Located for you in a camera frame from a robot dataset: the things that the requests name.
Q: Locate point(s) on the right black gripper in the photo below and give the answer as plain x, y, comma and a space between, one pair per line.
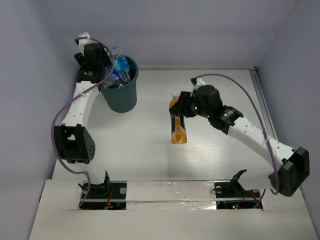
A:
182, 104

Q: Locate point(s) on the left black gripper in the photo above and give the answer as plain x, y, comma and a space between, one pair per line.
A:
105, 61

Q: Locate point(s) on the clear bottle light blue label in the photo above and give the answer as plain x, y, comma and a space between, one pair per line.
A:
121, 64

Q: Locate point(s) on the clear bottle dark blue label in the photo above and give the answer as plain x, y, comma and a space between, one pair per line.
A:
116, 76

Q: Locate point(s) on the orange juice bottle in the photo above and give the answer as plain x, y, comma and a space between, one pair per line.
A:
178, 130

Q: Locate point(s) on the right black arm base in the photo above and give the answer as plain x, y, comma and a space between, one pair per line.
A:
230, 195

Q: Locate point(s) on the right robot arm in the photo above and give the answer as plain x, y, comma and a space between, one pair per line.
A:
292, 165

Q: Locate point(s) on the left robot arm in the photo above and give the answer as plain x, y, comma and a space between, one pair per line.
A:
72, 143

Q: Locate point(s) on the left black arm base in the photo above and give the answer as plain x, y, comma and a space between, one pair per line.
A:
99, 199

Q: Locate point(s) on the dark teal plastic bin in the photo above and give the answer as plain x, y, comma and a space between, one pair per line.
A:
121, 96

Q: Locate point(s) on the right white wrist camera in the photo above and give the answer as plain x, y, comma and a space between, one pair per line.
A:
197, 83

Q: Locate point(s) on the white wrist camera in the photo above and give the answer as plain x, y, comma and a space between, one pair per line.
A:
197, 83
82, 40

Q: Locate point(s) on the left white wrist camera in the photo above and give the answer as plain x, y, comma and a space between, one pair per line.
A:
82, 40

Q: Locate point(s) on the right aluminium rail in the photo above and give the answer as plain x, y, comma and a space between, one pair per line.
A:
268, 123

